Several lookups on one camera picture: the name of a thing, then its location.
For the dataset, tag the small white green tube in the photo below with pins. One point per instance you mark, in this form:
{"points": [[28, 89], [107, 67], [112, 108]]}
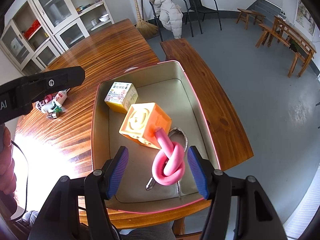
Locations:
{"points": [[57, 109]]}

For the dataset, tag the pink metal tin box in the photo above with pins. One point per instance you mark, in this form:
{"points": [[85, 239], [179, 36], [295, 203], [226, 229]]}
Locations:
{"points": [[166, 85]]}

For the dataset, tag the pink knotted foam tube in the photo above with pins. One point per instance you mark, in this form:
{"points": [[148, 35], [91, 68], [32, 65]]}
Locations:
{"points": [[168, 165]]}

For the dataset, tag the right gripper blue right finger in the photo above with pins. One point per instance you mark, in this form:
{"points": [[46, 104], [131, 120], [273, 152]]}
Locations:
{"points": [[213, 185]]}

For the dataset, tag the white bowl on shelf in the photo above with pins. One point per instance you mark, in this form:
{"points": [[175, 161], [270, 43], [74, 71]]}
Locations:
{"points": [[104, 18]]}

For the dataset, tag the white puffer jacket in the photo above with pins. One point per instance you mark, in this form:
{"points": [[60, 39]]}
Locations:
{"points": [[170, 16]]}

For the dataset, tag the black chair with jacket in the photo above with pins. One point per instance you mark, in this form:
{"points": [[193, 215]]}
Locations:
{"points": [[186, 14]]}

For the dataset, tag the long wooden bench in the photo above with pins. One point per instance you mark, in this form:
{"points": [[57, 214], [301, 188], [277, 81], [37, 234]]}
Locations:
{"points": [[230, 140]]}

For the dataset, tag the small wooden stool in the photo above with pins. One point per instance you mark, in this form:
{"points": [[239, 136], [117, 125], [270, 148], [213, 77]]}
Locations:
{"points": [[245, 15]]}

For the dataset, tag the white storage cabinet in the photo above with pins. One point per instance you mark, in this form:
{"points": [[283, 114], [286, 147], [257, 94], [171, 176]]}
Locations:
{"points": [[64, 23]]}

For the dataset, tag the orange toy cube circle face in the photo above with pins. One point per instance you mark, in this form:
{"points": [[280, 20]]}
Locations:
{"points": [[142, 121]]}

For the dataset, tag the white red small bottle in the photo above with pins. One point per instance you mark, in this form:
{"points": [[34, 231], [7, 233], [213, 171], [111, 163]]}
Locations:
{"points": [[60, 98]]}

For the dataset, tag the red items on shelf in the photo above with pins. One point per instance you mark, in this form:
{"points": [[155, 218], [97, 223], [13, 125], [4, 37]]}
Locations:
{"points": [[32, 29]]}

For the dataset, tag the straw broom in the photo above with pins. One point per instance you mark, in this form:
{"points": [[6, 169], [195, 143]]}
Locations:
{"points": [[147, 30]]}

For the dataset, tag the small yellow white carton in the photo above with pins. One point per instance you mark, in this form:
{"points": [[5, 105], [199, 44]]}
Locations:
{"points": [[121, 96]]}

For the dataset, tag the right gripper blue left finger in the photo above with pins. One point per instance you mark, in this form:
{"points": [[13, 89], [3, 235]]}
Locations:
{"points": [[99, 186]]}

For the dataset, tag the brown silver lipstick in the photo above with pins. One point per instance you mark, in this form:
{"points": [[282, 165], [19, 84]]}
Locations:
{"points": [[53, 115]]}

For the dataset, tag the person's left hand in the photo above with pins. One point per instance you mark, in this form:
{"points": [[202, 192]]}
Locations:
{"points": [[7, 164]]}

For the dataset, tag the wooden bench by table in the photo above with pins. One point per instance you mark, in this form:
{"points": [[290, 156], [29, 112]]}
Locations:
{"points": [[269, 34]]}

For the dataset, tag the large white tube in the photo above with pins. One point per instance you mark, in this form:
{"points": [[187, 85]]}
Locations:
{"points": [[49, 107]]}

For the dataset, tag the wall picture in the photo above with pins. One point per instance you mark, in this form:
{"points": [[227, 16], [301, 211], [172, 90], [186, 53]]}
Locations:
{"points": [[304, 18]]}

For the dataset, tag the wooden side table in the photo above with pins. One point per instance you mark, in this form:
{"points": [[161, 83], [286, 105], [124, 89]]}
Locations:
{"points": [[295, 41]]}

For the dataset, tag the empty black chair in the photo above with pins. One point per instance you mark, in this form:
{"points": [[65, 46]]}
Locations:
{"points": [[199, 8]]}

